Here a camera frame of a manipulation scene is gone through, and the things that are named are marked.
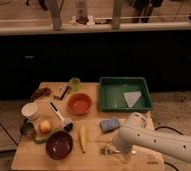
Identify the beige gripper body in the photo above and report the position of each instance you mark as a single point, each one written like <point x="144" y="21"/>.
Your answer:
<point x="126" y="158"/>

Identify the silver fork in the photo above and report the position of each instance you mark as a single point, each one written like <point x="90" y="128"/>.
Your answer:
<point x="105" y="151"/>

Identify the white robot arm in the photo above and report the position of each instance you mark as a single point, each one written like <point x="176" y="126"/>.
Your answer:
<point x="133" y="131"/>

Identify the dark purple bowl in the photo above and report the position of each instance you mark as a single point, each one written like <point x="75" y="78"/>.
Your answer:
<point x="59" y="145"/>

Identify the red bowl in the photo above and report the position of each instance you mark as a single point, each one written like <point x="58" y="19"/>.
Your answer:
<point x="79" y="104"/>

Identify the blue sponge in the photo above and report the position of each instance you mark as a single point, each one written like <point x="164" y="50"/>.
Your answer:
<point x="109" y="125"/>

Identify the yellow banana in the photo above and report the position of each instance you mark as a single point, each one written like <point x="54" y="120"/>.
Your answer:
<point x="82" y="138"/>

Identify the grey cloth in tray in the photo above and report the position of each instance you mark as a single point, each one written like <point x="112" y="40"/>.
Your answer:
<point x="131" y="98"/>

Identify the green plastic tray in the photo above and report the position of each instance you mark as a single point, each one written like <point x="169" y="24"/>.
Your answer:
<point x="112" y="89"/>

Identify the green cucumber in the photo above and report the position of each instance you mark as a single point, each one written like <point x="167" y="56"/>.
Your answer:
<point x="44" y="139"/>

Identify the black marker pen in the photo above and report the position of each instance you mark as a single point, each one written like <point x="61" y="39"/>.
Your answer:
<point x="64" y="92"/>

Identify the green glass cup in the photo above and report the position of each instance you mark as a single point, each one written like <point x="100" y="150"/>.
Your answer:
<point x="74" y="83"/>

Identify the silver metal cup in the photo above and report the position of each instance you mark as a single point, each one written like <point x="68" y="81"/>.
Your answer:
<point x="28" y="130"/>

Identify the dark grapes bunch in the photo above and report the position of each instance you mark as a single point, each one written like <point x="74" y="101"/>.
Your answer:
<point x="38" y="93"/>

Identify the white cup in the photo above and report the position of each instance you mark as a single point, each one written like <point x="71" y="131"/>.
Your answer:
<point x="30" y="110"/>

